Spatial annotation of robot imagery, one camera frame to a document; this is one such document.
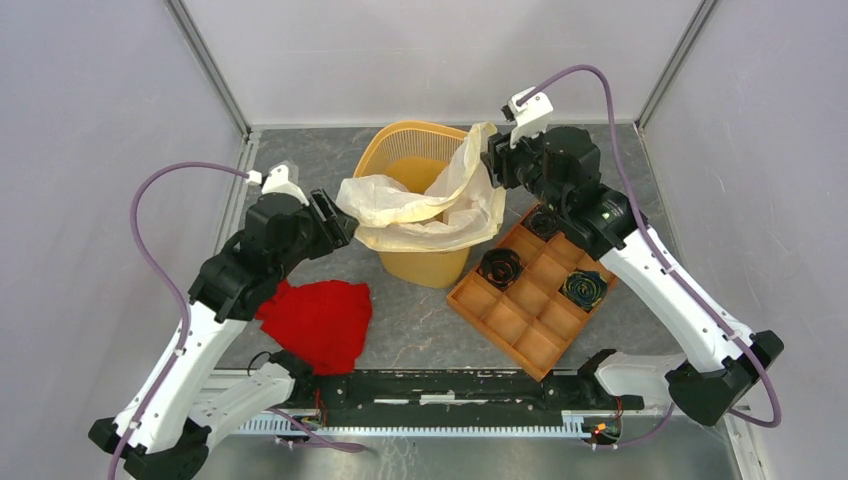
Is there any black rolled bag middle-left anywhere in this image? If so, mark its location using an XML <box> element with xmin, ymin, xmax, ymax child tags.
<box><xmin>477</xmin><ymin>248</ymin><xmax>524</xmax><ymax>291</ymax></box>

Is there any wooden compartment tray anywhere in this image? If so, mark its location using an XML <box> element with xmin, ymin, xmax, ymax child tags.
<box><xmin>447</xmin><ymin>205</ymin><xmax>617</xmax><ymax>381</ymax></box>

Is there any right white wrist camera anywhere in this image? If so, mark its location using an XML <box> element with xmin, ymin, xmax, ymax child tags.
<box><xmin>506</xmin><ymin>88</ymin><xmax>553</xmax><ymax>148</ymax></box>

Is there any red cloth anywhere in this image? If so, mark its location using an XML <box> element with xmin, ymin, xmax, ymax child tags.
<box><xmin>256</xmin><ymin>280</ymin><xmax>373</xmax><ymax>376</ymax></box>

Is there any black green rolled bag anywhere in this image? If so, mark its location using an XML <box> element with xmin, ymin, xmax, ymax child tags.
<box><xmin>560</xmin><ymin>269</ymin><xmax>608</xmax><ymax>312</ymax></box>

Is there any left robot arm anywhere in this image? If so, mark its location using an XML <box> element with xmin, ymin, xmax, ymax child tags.
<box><xmin>89</xmin><ymin>189</ymin><xmax>359</xmax><ymax>479</ymax></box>

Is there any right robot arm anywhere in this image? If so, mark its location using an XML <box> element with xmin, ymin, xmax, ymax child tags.
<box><xmin>481</xmin><ymin>126</ymin><xmax>784</xmax><ymax>426</ymax></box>

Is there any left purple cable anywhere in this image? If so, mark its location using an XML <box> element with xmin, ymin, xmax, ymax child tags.
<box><xmin>105</xmin><ymin>162</ymin><xmax>260</xmax><ymax>480</ymax></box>

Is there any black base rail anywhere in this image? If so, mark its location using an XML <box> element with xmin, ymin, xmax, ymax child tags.
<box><xmin>291</xmin><ymin>367</ymin><xmax>627</xmax><ymax>432</ymax></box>

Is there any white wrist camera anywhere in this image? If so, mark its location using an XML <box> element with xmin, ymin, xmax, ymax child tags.
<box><xmin>506</xmin><ymin>88</ymin><xmax>553</xmax><ymax>148</ymax></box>
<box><xmin>245</xmin><ymin>161</ymin><xmax>310</xmax><ymax>206</ymax></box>

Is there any black rolled bag top-left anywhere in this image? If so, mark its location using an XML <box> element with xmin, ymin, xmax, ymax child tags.
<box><xmin>523</xmin><ymin>205</ymin><xmax>560</xmax><ymax>242</ymax></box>

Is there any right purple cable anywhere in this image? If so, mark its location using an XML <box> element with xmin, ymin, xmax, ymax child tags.
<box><xmin>516</xmin><ymin>64</ymin><xmax>783</xmax><ymax>429</ymax></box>

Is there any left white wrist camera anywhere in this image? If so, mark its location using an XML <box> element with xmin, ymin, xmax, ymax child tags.
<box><xmin>245</xmin><ymin>161</ymin><xmax>310</xmax><ymax>206</ymax></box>

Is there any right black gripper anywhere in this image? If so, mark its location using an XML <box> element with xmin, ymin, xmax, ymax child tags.
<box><xmin>481</xmin><ymin>118</ymin><xmax>570</xmax><ymax>217</ymax></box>

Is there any purple cable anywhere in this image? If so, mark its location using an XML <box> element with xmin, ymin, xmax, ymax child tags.
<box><xmin>105</xmin><ymin>162</ymin><xmax>260</xmax><ymax>480</ymax></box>
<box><xmin>516</xmin><ymin>64</ymin><xmax>783</xmax><ymax>429</ymax></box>

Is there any cream plastic trash bag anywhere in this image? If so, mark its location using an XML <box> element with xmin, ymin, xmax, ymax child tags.
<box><xmin>335</xmin><ymin>121</ymin><xmax>508</xmax><ymax>254</ymax></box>

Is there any yellow plastic trash bin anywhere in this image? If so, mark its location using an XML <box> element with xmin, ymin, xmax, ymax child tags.
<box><xmin>352</xmin><ymin>120</ymin><xmax>492</xmax><ymax>290</ymax></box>

